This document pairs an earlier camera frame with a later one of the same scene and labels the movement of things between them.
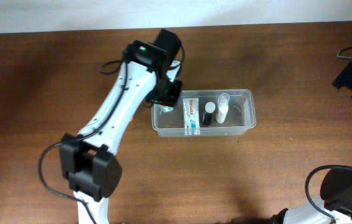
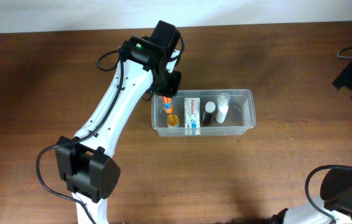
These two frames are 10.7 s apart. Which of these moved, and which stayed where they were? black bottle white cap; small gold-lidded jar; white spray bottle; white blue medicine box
Moved: small gold-lidded jar
Stayed: black bottle white cap; white blue medicine box; white spray bottle
